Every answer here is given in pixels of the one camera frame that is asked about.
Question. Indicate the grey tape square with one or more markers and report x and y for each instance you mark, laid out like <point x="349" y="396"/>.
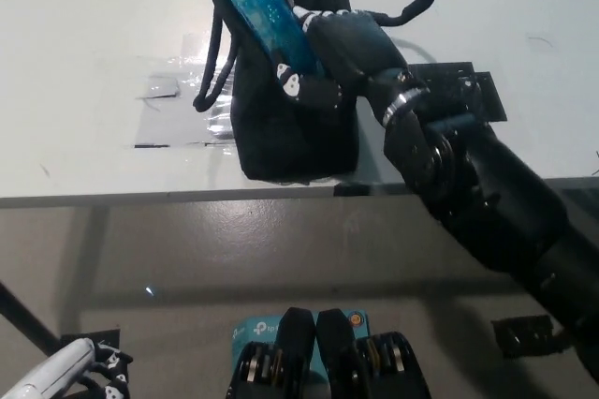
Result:
<point x="159" y="87"/>

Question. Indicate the blue plastic-wrapped plate stack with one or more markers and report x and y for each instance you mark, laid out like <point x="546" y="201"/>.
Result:
<point x="262" y="10"/>

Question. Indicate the teal tp-link box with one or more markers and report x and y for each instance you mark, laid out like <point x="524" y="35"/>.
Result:
<point x="255" y="329"/>

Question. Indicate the black floor tape patch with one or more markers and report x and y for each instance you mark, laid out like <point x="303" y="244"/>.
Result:
<point x="519" y="331"/>
<point x="107" y="335"/>

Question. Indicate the small black tape piece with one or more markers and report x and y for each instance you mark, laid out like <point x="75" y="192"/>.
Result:
<point x="346" y="189"/>

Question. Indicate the large black tape patch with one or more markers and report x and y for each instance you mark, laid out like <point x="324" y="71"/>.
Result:
<point x="449" y="71"/>

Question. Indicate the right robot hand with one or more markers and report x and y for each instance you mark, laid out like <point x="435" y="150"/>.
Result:
<point x="355" y="52"/>

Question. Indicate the black fabric tote bag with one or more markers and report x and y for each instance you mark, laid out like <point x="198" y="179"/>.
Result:
<point x="281" y="146"/>

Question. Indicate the clear plastic tape sheet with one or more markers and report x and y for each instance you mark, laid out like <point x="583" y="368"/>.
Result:
<point x="187" y="90"/>

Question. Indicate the thin black tape strip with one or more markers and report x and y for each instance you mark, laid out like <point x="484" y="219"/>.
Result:
<point x="150" y="146"/>

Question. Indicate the black table leg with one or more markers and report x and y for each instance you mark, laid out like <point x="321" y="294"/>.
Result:
<point x="28" y="317"/>

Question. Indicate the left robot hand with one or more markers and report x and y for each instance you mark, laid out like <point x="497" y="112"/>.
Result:
<point x="112" y="371"/>

